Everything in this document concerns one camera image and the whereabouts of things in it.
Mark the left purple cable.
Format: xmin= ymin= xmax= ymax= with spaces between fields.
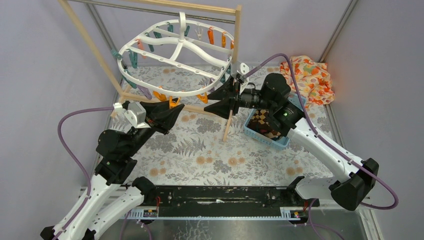
xmin=51 ymin=103 xmax=122 ymax=240

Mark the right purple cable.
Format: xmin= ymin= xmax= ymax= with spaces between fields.
xmin=243 ymin=53 xmax=400 ymax=211

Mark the floral orange cloth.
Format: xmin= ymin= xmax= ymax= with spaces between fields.
xmin=290 ymin=55 xmax=335 ymax=108

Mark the white round clip hanger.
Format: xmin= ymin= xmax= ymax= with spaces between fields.
xmin=111 ymin=11 xmax=236 ymax=97

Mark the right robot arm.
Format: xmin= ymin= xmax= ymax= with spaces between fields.
xmin=204 ymin=73 xmax=379 ymax=211

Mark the brown yellow argyle sock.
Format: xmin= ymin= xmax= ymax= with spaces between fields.
xmin=247 ymin=109 xmax=283 ymax=141

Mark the floral patterned table mat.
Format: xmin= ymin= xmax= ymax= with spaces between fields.
xmin=125 ymin=66 xmax=333 ymax=186

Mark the wooden drying rack frame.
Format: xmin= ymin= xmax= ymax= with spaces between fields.
xmin=57 ymin=0 xmax=243 ymax=143

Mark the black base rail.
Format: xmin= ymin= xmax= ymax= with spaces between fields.
xmin=139 ymin=185 xmax=320 ymax=219

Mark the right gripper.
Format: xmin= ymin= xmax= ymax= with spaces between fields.
xmin=204 ymin=74 xmax=274 ymax=120

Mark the purple cable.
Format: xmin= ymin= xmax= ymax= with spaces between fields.
xmin=243 ymin=53 xmax=400 ymax=211
xmin=51 ymin=103 xmax=122 ymax=240

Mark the light blue plastic basket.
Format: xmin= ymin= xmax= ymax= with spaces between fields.
xmin=243 ymin=93 xmax=308 ymax=150

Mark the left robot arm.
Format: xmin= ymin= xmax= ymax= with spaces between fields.
xmin=40 ymin=101 xmax=184 ymax=240

